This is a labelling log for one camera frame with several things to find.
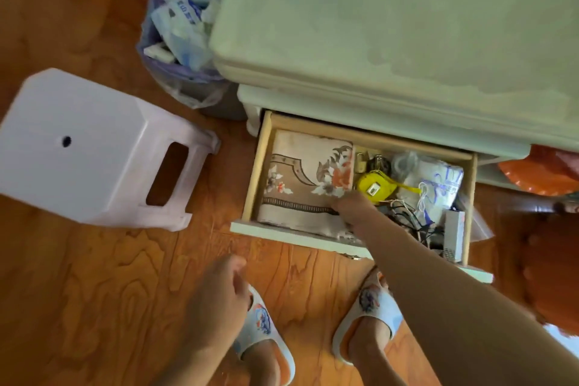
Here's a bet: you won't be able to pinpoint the person's right hand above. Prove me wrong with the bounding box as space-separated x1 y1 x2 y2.
330 191 385 242

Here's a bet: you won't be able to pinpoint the person's left hand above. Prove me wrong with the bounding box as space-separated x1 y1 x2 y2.
188 254 252 346

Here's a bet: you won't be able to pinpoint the beige floral tablecloth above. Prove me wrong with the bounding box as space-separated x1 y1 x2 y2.
256 129 356 239

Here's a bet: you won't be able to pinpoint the wooden drawer white front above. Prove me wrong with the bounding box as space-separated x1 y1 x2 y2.
229 110 495 285

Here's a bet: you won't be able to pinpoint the person's right forearm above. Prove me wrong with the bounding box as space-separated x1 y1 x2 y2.
357 214 579 386

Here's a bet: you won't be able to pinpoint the person's right leg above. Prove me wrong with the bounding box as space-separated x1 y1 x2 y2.
347 272 408 386

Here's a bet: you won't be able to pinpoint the yellow tape measure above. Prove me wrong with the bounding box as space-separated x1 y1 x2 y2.
356 171 422 206

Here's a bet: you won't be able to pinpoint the white slipper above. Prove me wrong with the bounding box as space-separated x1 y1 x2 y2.
332 268 404 366
233 283 296 386

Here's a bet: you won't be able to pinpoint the dark metal lock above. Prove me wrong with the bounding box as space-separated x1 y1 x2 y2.
369 154 392 176

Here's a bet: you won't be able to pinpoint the white blue printed bag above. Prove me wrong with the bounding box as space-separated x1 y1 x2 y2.
397 153 464 226

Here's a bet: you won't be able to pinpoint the small white box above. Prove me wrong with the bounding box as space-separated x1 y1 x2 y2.
443 209 467 264

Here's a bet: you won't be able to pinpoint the pink plastic stool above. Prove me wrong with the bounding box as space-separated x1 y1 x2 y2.
0 68 221 233

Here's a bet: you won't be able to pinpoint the cream marble table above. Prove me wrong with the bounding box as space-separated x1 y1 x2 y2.
209 0 579 160

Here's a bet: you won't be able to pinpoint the small bin with lavender bag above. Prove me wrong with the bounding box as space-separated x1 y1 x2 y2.
137 0 247 122

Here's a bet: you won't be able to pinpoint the tangled black cables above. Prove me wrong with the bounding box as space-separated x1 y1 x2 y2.
379 199 446 251

